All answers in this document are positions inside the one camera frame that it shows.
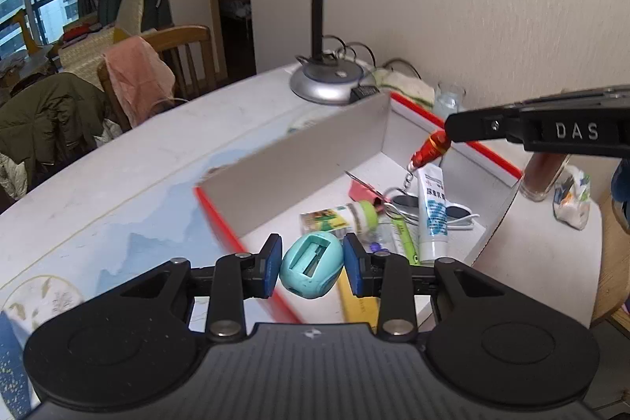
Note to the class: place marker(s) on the clear glass cup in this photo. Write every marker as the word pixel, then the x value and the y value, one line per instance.
pixel 449 102

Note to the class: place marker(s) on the glass of brown drink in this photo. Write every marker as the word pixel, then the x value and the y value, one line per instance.
pixel 541 176

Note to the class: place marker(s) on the white frame sunglasses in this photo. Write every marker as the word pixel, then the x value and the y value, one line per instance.
pixel 460 213

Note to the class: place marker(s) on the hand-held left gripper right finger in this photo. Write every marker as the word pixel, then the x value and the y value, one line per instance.
pixel 353 265

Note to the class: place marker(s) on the pink cloth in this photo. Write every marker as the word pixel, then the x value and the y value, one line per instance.
pixel 138 75

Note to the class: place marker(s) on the red cardboard box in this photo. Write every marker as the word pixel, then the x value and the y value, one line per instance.
pixel 305 154

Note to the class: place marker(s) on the cream blanket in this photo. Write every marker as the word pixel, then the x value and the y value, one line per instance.
pixel 140 4

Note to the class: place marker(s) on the pink binder clip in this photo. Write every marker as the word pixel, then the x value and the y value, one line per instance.
pixel 362 193

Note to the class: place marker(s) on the black power adapter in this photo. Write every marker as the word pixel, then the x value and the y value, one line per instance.
pixel 365 94

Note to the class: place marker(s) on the white desk lamp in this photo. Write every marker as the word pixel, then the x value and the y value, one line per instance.
pixel 325 88

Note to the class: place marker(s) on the green white folded cloth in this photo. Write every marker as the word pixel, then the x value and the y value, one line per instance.
pixel 403 85

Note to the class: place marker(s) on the crumpled snack wrapper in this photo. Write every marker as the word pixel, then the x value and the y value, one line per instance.
pixel 573 203

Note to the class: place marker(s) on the wooden slat back chair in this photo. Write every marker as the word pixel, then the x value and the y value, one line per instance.
pixel 192 56

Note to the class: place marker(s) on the dark green sofa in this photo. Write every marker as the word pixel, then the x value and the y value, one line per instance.
pixel 108 6

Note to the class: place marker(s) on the green white plastic bottle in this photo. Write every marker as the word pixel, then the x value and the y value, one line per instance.
pixel 334 218

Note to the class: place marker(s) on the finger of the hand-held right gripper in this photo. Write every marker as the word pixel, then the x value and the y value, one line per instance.
pixel 485 124

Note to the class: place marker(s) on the green glue stick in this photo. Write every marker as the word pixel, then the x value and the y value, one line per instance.
pixel 404 238

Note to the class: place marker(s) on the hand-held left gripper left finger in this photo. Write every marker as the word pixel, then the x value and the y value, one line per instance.
pixel 271 265

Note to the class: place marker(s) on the white blue cream tube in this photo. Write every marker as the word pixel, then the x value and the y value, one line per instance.
pixel 433 213

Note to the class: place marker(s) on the olive green jacket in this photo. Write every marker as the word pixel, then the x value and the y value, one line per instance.
pixel 49 125

